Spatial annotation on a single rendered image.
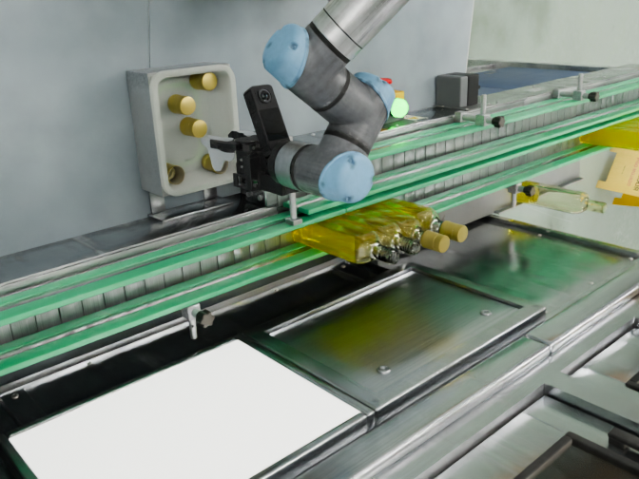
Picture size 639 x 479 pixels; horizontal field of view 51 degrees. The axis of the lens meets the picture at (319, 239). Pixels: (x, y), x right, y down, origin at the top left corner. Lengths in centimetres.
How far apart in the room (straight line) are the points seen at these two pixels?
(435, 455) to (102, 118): 79
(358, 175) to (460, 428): 40
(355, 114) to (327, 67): 9
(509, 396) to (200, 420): 48
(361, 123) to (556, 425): 54
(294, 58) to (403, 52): 86
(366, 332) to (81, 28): 72
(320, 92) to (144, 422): 54
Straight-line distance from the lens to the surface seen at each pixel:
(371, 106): 99
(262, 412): 102
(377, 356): 115
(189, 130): 128
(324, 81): 94
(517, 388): 114
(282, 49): 91
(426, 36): 180
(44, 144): 123
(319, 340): 120
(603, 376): 124
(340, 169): 94
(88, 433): 104
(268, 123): 109
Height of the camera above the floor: 189
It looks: 45 degrees down
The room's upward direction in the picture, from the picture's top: 110 degrees clockwise
